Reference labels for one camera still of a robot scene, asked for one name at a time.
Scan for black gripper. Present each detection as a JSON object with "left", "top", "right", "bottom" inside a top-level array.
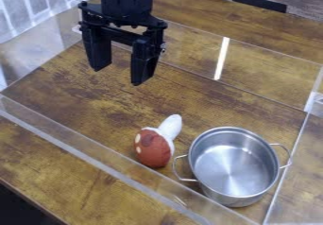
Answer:
[{"left": 78, "top": 2, "right": 168, "bottom": 86}]

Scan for red white plush mushroom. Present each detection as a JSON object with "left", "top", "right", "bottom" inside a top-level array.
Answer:
[{"left": 133, "top": 114, "right": 182, "bottom": 168}]

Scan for silver metal pot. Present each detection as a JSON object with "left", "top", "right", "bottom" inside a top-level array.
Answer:
[{"left": 172, "top": 127, "right": 292, "bottom": 208}]

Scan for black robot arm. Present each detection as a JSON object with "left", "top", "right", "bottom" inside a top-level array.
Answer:
[{"left": 78, "top": 0, "right": 168, "bottom": 86}]

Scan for clear acrylic enclosure wall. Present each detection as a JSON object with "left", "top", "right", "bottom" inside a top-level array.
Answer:
[{"left": 0, "top": 0, "right": 323, "bottom": 225}]

